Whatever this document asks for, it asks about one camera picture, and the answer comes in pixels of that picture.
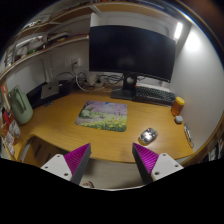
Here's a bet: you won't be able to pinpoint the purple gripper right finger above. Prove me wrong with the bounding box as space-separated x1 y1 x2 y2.
132 143 182 185

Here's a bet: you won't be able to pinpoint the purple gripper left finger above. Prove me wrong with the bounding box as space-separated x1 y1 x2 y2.
42 143 91 185

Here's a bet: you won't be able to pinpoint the silver computer mouse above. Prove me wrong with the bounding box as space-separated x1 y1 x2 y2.
140 128 158 144

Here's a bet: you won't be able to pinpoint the floral landscape mouse pad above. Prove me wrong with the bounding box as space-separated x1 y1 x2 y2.
75 101 127 132

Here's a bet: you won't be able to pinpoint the small grey cube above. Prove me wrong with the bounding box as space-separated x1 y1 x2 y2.
175 115 183 124

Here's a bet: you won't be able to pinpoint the orange pill bottle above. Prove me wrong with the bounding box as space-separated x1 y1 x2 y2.
171 97 185 116

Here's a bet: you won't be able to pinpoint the green water jug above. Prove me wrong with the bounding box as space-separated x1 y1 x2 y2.
10 85 33 125

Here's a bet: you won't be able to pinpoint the dark mechanical keyboard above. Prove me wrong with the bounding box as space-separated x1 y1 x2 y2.
135 86 176 106

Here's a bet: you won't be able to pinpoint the black computer monitor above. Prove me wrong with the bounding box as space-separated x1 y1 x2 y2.
89 25 176 100

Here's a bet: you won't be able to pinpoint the tangled desk cables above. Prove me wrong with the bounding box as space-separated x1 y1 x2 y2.
54 69 125 92

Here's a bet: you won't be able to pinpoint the wooden wall shelf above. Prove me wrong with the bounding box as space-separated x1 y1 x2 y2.
0 0 181 80

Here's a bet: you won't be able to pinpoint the white wall lamp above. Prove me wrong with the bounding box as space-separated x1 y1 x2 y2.
174 22 183 40

